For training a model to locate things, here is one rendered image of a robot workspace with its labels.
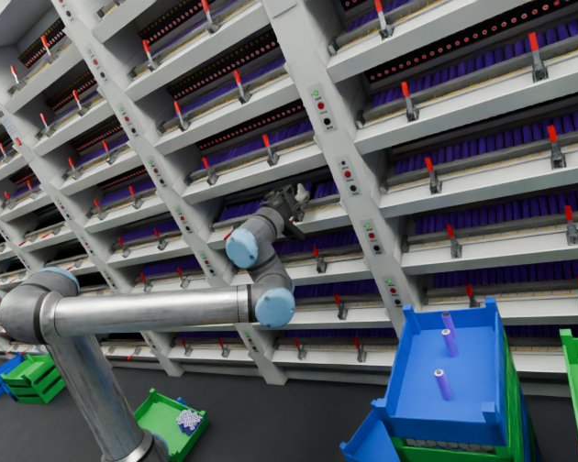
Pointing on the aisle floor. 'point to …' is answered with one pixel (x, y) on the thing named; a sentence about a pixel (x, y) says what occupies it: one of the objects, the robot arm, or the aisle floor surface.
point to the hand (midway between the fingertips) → (304, 195)
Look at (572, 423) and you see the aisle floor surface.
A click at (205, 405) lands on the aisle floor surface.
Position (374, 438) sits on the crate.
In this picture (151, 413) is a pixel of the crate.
